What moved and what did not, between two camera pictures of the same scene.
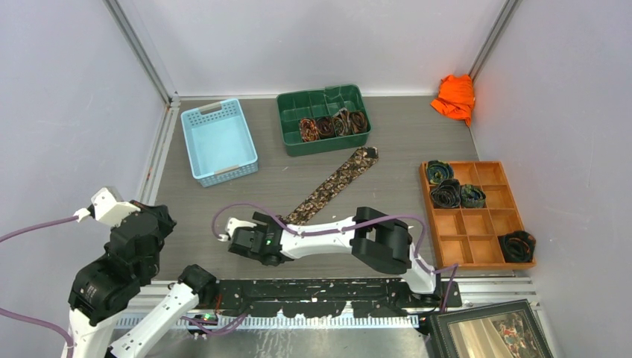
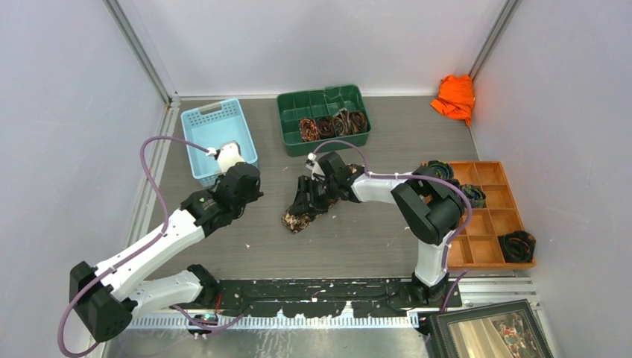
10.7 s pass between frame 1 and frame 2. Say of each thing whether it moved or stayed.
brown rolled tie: stayed
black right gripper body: moved
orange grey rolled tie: stayed
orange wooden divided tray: stayed
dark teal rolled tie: stayed
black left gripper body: moved
